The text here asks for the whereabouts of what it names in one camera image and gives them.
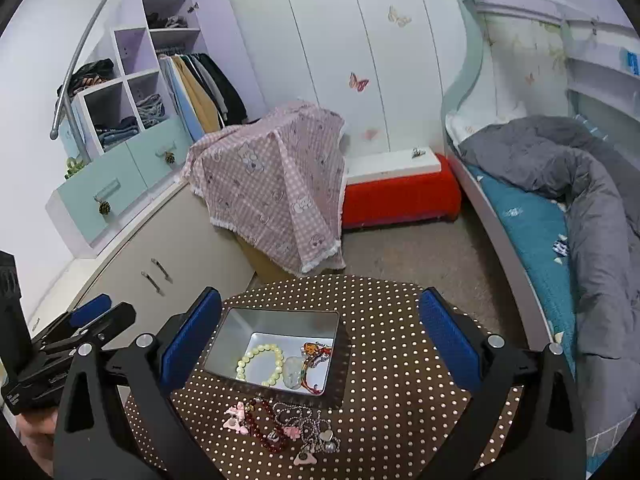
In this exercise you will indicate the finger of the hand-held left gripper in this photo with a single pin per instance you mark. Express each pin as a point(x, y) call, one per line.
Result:
point(90, 310)
point(120, 317)

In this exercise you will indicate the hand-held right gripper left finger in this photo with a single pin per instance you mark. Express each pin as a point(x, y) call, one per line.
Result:
point(192, 342)

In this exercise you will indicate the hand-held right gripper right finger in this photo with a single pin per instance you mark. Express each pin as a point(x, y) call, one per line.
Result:
point(446, 342)

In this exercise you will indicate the silver metal tin box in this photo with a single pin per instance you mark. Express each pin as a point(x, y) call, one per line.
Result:
point(280, 321)

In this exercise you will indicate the person's left hand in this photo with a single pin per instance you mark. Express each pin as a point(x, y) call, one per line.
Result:
point(37, 442)

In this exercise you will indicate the brown polka dot tablecloth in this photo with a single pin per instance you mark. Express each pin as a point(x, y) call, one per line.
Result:
point(400, 410)

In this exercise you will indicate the pinecone drawer knob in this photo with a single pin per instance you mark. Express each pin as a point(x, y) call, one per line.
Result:
point(105, 208)
point(170, 157)

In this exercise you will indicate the beige two-door cabinet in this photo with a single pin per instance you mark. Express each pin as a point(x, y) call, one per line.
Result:
point(200, 240)

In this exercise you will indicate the pale jade pendant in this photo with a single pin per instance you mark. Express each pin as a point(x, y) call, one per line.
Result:
point(293, 373)

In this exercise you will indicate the teal bed sheet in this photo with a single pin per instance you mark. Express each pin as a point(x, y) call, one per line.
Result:
point(530, 240)

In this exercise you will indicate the pale green bunk bed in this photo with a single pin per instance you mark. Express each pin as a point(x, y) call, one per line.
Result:
point(500, 220)

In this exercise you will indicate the teal drawer unit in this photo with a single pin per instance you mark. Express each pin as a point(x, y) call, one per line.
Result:
point(125, 175)

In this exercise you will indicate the green hair claw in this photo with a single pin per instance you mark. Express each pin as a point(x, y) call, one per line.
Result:
point(74, 167)

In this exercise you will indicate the small blue checked cloth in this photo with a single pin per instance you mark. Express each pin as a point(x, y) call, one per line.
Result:
point(560, 247)

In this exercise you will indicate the red bench with white top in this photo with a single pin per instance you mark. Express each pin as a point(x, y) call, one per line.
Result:
point(400, 201)

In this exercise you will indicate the folded blue jeans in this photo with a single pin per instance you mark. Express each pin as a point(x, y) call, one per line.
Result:
point(117, 132)

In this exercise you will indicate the pink checked bear cloth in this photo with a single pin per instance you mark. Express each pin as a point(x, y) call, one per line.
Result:
point(270, 175)

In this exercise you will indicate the small hair clip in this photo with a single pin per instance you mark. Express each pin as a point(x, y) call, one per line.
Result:
point(418, 152)

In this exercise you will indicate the grey duvet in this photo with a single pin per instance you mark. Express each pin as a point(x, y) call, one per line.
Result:
point(590, 200)

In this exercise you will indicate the folded grey jeans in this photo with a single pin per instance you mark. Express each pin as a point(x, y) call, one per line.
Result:
point(150, 110)

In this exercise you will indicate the faint pink butterfly sticker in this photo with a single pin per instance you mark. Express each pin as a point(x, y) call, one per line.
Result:
point(370, 134)

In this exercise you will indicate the pile of dark clothes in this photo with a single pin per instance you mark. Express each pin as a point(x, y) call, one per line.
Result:
point(90, 75)

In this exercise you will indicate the row of hanging clothes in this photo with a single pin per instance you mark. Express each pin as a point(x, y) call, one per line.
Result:
point(200, 95)

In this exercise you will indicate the lilac cubby shelf unit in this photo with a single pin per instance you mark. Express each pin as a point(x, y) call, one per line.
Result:
point(132, 52)

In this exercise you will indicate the dark folded clothes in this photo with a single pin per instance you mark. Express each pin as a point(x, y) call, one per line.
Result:
point(167, 21)

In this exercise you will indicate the beige butterfly sticker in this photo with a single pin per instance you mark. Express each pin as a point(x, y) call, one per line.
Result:
point(398, 17)

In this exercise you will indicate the white wardrobe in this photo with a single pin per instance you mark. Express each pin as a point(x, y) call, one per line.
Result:
point(320, 35)

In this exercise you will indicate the curved metal rail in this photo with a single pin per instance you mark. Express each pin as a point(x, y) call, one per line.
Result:
point(80, 50)

